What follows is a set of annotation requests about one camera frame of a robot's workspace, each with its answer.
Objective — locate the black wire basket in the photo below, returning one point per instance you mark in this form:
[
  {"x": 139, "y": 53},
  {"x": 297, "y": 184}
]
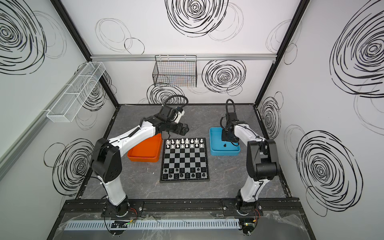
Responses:
[{"x": 176, "y": 73}]

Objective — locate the white mesh shelf basket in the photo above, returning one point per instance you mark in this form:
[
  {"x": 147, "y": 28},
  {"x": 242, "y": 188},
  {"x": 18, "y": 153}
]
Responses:
[{"x": 83, "y": 91}]

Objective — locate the orange plastic tray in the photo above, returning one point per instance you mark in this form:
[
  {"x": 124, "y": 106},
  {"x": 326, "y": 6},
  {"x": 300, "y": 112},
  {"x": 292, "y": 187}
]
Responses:
[{"x": 147, "y": 151}]

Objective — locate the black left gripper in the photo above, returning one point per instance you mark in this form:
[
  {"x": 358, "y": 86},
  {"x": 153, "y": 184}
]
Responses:
[{"x": 181, "y": 129}]

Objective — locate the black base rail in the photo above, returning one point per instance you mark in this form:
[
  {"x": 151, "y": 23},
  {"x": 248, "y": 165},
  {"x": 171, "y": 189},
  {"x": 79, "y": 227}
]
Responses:
[{"x": 228, "y": 207}]

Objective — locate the black and white chessboard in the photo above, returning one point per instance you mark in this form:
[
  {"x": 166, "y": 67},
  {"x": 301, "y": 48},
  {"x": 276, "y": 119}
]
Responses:
[{"x": 185, "y": 162}]

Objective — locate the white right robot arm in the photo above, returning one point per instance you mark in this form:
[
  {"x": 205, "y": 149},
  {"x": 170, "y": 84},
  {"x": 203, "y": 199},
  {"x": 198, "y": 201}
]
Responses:
[{"x": 262, "y": 160}]

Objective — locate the black vertical frame post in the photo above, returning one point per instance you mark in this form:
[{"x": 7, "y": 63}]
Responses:
[{"x": 66, "y": 19}]

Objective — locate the white slotted cable duct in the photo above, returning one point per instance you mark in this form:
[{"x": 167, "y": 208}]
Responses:
[{"x": 194, "y": 224}]

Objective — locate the black right frame post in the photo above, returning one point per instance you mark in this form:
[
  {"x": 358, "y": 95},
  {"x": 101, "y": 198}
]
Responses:
[{"x": 303, "y": 4}]

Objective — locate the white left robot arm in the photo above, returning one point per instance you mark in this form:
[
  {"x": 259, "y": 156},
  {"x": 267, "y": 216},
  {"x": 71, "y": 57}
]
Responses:
[{"x": 106, "y": 160}]

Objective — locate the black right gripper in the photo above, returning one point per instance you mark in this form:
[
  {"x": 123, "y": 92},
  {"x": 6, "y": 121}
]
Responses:
[{"x": 227, "y": 137}]

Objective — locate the aluminium wall rail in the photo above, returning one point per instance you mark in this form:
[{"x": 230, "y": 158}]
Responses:
[{"x": 183, "y": 57}]

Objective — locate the blue plastic tray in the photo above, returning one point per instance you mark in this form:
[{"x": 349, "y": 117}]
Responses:
[{"x": 219, "y": 147}]

